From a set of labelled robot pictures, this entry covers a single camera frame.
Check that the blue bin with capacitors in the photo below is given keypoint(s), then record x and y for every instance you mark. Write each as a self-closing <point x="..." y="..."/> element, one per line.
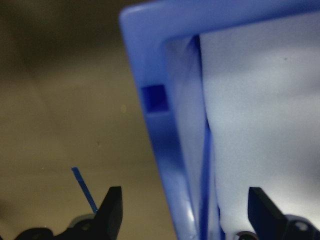
<point x="150" y="62"/>

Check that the white foam liner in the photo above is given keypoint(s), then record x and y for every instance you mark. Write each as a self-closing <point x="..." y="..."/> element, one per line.
<point x="262" y="112"/>

